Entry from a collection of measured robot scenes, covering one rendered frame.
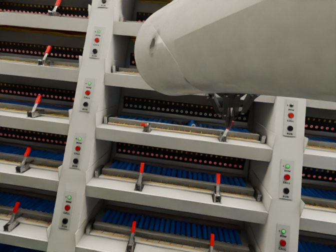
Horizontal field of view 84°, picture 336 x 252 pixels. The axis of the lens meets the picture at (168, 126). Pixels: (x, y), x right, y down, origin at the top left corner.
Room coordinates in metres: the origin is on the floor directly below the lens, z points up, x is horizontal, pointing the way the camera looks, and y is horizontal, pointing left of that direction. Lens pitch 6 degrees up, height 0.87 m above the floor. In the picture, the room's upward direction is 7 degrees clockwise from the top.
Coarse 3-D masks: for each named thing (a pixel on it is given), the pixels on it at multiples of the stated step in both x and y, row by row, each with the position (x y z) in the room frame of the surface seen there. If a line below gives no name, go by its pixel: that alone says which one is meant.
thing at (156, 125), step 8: (112, 120) 0.70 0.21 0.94; (120, 120) 0.70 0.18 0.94; (128, 120) 0.69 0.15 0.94; (136, 120) 0.70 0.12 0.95; (160, 128) 0.69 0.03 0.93; (168, 128) 0.69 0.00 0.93; (176, 128) 0.69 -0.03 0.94; (184, 128) 0.68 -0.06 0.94; (192, 128) 0.68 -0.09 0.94; (200, 128) 0.68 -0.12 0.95; (208, 128) 0.69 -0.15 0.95; (232, 136) 0.68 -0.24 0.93; (240, 136) 0.67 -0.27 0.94; (248, 136) 0.67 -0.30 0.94; (256, 136) 0.67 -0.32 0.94
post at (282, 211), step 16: (256, 112) 0.77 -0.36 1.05; (272, 112) 0.63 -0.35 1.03; (304, 112) 0.60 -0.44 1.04; (272, 128) 0.62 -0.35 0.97; (288, 144) 0.60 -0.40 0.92; (256, 160) 0.73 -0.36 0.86; (272, 160) 0.61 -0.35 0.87; (272, 176) 0.61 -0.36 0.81; (272, 192) 0.61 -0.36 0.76; (272, 208) 0.61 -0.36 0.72; (288, 208) 0.60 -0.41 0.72; (256, 224) 0.69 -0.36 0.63; (272, 224) 0.61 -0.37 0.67; (288, 224) 0.60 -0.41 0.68; (256, 240) 0.68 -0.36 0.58; (272, 240) 0.61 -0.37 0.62
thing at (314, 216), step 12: (312, 168) 0.74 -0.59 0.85; (312, 180) 0.75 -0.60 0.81; (324, 180) 0.76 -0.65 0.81; (312, 192) 0.72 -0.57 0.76; (324, 192) 0.72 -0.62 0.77; (300, 204) 0.60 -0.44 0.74; (312, 204) 0.66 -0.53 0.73; (324, 204) 0.66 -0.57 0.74; (300, 216) 0.60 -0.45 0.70; (312, 216) 0.61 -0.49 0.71; (324, 216) 0.62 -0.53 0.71; (300, 228) 0.61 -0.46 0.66; (312, 228) 0.61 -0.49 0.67; (324, 228) 0.60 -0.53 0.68
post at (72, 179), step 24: (96, 0) 0.66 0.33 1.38; (120, 0) 0.69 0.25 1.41; (96, 24) 0.66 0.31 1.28; (120, 48) 0.77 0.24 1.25; (96, 72) 0.66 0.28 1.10; (96, 96) 0.66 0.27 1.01; (72, 120) 0.66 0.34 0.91; (72, 144) 0.66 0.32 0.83; (96, 144) 0.69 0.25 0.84; (72, 168) 0.66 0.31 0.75; (72, 216) 0.66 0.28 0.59; (48, 240) 0.66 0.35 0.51; (72, 240) 0.66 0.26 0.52
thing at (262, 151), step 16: (96, 112) 0.64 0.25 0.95; (112, 112) 0.79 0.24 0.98; (144, 112) 0.81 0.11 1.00; (160, 112) 0.80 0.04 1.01; (96, 128) 0.66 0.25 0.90; (112, 128) 0.65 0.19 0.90; (128, 128) 0.67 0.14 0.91; (256, 128) 0.75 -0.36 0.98; (144, 144) 0.66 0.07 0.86; (160, 144) 0.65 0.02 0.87; (176, 144) 0.64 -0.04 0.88; (192, 144) 0.64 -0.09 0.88; (208, 144) 0.63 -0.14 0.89; (224, 144) 0.62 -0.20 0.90; (240, 144) 0.62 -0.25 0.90; (256, 144) 0.64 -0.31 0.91; (272, 144) 0.61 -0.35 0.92
